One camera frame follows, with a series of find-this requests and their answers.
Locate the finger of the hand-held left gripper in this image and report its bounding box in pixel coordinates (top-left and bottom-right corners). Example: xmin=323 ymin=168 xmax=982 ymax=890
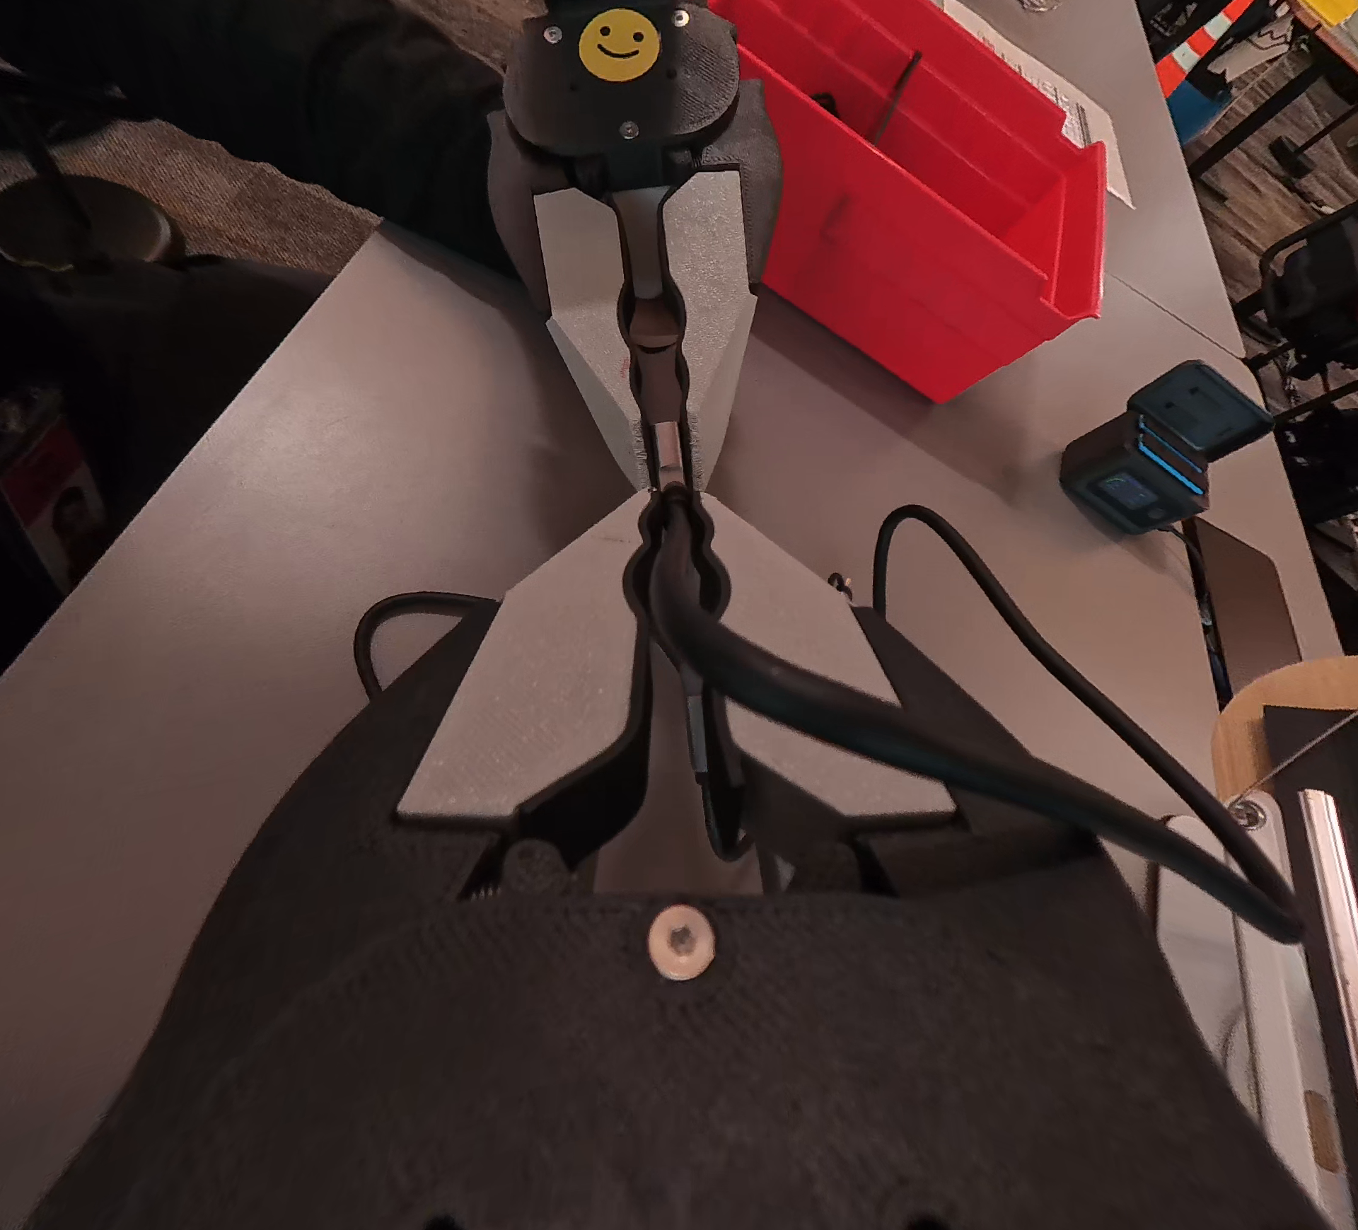
xmin=531 ymin=188 xmax=654 ymax=494
xmin=663 ymin=166 xmax=761 ymax=494

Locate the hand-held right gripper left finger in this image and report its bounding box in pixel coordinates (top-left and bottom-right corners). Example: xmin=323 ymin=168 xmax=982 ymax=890
xmin=396 ymin=491 xmax=654 ymax=832

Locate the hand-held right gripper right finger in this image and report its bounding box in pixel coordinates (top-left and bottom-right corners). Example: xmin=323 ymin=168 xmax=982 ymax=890
xmin=690 ymin=491 xmax=961 ymax=854

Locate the thick black cable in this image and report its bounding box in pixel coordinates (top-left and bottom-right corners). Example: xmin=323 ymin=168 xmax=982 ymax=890
xmin=643 ymin=484 xmax=1308 ymax=946

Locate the black usb-c cable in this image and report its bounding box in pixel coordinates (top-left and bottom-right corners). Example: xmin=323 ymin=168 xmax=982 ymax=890
xmin=873 ymin=504 xmax=1274 ymax=861

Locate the red plastic bin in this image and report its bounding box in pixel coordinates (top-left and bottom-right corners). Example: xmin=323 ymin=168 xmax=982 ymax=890
xmin=690 ymin=0 xmax=1111 ymax=407

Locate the blue and black device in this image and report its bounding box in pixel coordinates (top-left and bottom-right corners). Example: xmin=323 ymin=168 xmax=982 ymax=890
xmin=1058 ymin=359 xmax=1277 ymax=533

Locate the black flat panel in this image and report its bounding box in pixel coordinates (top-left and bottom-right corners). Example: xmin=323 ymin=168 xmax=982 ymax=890
xmin=1185 ymin=518 xmax=1302 ymax=694

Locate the orange traffic cone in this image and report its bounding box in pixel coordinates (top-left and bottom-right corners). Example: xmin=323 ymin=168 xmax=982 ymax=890
xmin=1155 ymin=0 xmax=1268 ymax=88

